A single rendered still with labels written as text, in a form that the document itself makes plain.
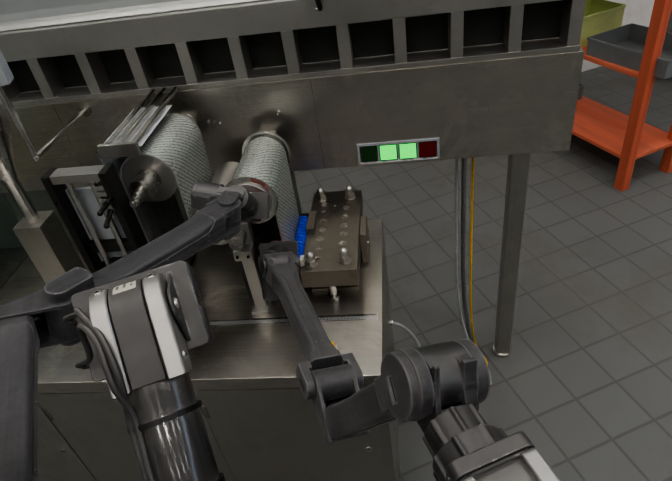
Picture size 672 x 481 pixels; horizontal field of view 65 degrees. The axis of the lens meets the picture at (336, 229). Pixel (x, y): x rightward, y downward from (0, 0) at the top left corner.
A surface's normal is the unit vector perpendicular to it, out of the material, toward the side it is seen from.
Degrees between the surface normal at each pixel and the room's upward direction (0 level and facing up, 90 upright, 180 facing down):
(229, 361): 0
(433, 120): 90
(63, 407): 90
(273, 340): 0
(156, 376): 44
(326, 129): 90
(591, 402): 0
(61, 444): 90
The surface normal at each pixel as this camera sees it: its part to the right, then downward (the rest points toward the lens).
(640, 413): -0.13, -0.80
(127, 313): 0.11, -0.29
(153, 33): -0.07, 0.61
